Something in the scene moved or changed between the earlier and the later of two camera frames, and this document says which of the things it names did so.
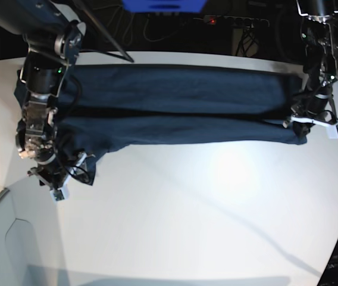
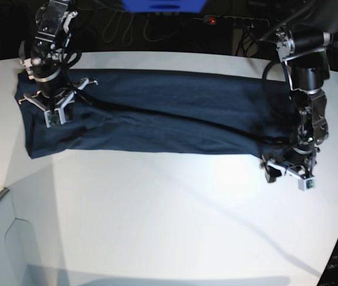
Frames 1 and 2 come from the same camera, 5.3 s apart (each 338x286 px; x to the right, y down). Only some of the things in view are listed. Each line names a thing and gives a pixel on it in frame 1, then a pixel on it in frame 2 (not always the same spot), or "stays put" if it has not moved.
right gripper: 315,106 → 296,162
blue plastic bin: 163,6 stays put
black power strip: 235,21 stays put
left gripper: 58,170 → 58,102
